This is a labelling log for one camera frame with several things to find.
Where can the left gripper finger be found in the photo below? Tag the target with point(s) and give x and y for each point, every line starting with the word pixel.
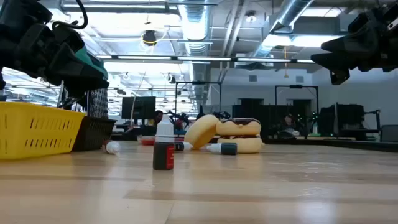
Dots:
pixel 90 85
pixel 60 62

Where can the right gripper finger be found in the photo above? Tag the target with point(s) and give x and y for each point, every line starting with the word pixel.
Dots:
pixel 348 42
pixel 339 60

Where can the small white cap bottle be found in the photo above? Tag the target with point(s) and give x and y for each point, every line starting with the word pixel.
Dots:
pixel 112 147

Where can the red label dropper bottle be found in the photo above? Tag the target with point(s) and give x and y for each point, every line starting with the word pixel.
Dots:
pixel 163 155

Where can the small silver object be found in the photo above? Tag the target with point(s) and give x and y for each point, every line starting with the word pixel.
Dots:
pixel 186 146

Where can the cream toy donut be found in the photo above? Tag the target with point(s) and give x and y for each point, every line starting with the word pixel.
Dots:
pixel 202 130

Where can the black plastic basket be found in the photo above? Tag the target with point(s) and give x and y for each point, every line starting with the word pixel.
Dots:
pixel 93 133

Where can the black background monitor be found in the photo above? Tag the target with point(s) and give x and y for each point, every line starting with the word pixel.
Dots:
pixel 138 107

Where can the black background robot station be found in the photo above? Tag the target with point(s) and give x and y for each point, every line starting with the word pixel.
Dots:
pixel 348 119

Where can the yellow plastic basket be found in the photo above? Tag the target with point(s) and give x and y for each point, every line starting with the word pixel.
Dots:
pixel 37 130

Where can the person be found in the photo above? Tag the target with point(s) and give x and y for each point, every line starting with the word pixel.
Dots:
pixel 289 120
pixel 159 117

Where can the red plastic container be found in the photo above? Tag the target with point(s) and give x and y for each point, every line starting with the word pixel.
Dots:
pixel 147 141

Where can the black partition panel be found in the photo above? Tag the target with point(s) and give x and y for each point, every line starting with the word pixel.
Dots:
pixel 267 119

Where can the overhead LED light bar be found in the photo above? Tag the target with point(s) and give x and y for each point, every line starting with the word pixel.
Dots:
pixel 202 58

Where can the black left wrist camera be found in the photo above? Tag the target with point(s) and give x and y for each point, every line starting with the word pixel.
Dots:
pixel 25 11

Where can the black background rig frame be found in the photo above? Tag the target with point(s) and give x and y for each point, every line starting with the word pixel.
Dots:
pixel 199 82
pixel 297 86

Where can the silver round air duct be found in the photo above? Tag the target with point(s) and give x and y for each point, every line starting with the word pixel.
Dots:
pixel 286 15
pixel 194 25

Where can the black overhead camera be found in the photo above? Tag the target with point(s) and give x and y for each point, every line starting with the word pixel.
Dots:
pixel 149 37

